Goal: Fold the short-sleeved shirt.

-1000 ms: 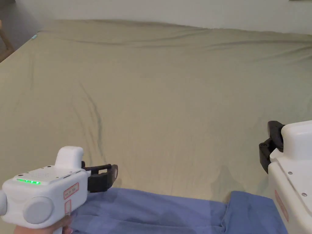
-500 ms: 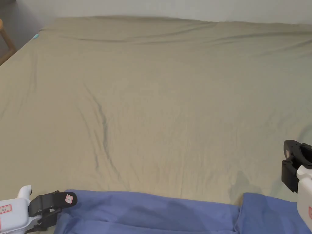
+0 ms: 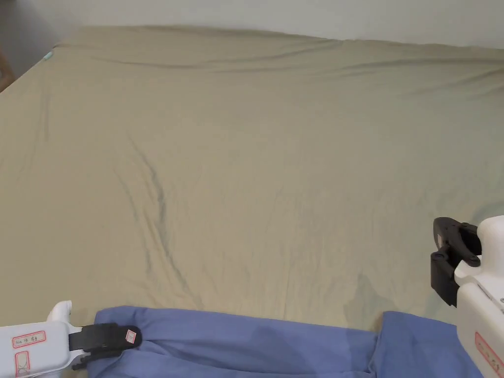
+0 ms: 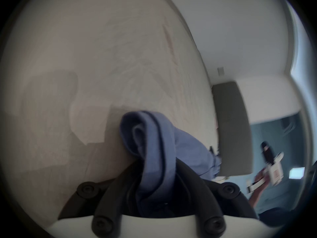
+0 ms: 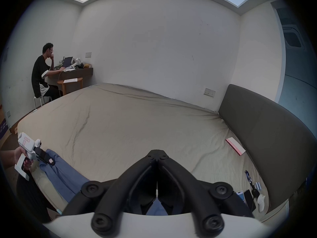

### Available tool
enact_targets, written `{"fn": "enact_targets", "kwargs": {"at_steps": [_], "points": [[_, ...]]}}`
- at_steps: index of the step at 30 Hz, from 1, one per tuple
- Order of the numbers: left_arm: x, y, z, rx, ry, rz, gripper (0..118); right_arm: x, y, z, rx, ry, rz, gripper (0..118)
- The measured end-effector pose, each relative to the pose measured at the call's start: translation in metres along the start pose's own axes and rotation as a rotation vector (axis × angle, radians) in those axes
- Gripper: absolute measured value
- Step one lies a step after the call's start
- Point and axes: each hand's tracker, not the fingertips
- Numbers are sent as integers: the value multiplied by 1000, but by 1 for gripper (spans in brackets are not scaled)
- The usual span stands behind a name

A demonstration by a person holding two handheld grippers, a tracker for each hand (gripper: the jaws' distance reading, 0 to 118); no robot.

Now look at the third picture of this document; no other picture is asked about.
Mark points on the bed with beige sheet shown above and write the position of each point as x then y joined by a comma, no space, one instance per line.
252,157

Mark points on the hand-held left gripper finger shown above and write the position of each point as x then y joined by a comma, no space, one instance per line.
98,356
106,336

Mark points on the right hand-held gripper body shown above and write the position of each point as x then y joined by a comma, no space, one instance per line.
486,299

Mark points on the blue garment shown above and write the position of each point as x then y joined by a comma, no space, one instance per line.
244,346

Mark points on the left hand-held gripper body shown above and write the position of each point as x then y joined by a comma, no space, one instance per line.
35,350

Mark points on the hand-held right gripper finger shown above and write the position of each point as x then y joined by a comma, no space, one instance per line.
443,275
453,227

